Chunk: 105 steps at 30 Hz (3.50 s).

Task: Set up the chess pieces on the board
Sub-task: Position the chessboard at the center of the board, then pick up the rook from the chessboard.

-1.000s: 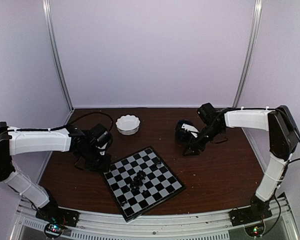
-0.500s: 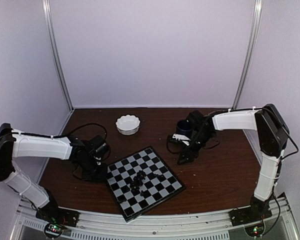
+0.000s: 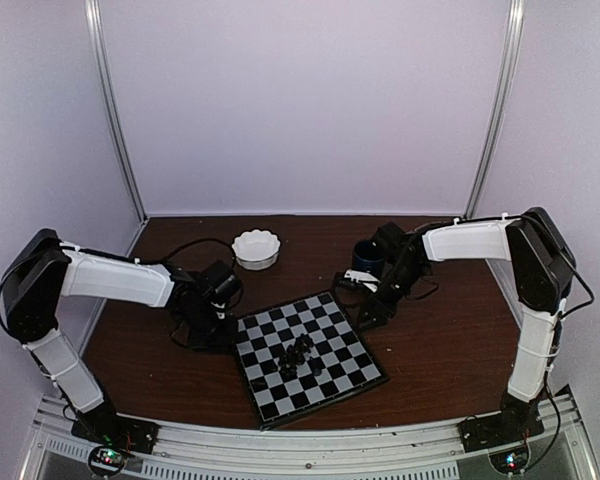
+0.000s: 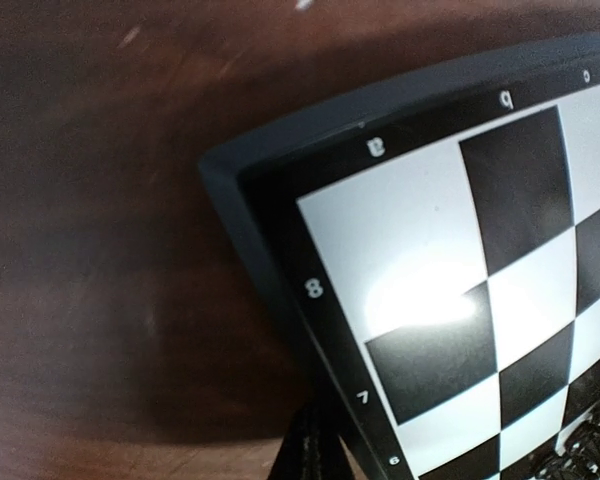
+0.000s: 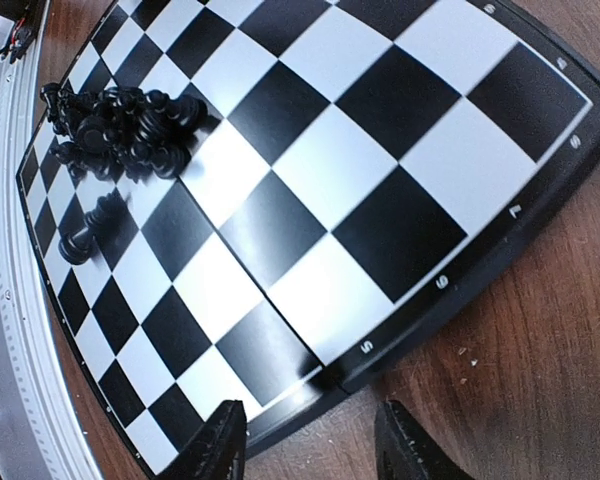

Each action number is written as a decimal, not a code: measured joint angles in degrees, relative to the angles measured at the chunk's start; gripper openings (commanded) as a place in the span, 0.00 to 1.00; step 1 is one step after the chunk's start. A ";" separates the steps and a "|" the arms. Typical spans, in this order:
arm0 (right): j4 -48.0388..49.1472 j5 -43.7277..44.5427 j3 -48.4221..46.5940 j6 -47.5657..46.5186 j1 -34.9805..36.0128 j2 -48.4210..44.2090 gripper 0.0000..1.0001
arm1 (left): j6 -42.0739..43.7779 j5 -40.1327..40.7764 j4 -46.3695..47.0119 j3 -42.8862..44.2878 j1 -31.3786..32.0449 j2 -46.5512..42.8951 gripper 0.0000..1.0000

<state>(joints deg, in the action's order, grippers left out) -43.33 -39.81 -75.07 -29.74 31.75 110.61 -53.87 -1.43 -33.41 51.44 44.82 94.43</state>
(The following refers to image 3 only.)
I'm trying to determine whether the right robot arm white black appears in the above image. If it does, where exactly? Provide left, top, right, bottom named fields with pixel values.
left=357, top=207, right=582, bottom=442

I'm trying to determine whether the aluminium corner post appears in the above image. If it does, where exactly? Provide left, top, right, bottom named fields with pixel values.
left=84, top=0, right=148, bottom=224
left=464, top=0, right=526, bottom=218

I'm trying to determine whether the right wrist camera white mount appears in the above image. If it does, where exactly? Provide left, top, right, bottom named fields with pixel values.
left=333, top=269, right=380, bottom=293

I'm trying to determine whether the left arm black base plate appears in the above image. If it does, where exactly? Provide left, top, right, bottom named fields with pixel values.
left=71, top=412, right=159, bottom=454

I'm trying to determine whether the white scalloped ceramic bowl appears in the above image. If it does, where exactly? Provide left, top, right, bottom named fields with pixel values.
left=231, top=229, right=281, bottom=271

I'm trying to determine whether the pile of black chess pieces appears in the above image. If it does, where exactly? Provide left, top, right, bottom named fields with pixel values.
left=278, top=334, right=314, bottom=379

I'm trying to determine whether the right green led circuit board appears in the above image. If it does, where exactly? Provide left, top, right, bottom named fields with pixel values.
left=491, top=450, right=529, bottom=474

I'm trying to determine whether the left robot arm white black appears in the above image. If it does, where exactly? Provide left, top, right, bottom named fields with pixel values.
left=0, top=228, right=243, bottom=444

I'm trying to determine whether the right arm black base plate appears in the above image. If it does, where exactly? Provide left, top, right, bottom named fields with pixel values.
left=458, top=413, right=545, bottom=453

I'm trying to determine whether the dark blue ceramic mug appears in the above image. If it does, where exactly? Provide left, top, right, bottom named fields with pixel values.
left=352, top=240, right=384, bottom=277

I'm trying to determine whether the green led circuit board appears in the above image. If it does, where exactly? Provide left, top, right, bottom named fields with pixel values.
left=87, top=446, right=126, bottom=472
left=491, top=450, right=529, bottom=474

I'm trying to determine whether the left black braided cable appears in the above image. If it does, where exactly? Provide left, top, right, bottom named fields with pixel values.
left=162, top=238, right=234, bottom=266

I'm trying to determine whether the right aluminium corner post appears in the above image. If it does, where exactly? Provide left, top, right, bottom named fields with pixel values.
left=464, top=0, right=526, bottom=218

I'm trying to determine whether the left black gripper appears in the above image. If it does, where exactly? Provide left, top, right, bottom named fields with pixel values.
left=180, top=304, right=239, bottom=354

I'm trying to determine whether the left aluminium corner post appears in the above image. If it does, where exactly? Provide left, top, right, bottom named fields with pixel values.
left=84, top=0, right=148, bottom=224

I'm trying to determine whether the left green led circuit board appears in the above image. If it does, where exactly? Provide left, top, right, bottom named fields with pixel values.
left=87, top=446, right=126, bottom=472

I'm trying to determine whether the aluminium front rail frame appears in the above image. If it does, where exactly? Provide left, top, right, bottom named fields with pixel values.
left=15, top=393, right=600, bottom=479

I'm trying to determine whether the folding black silver chessboard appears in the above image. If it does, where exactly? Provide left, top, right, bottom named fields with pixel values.
left=235, top=291, right=388, bottom=430

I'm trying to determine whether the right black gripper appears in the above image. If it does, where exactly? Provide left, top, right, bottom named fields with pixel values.
left=355, top=261, right=428, bottom=333

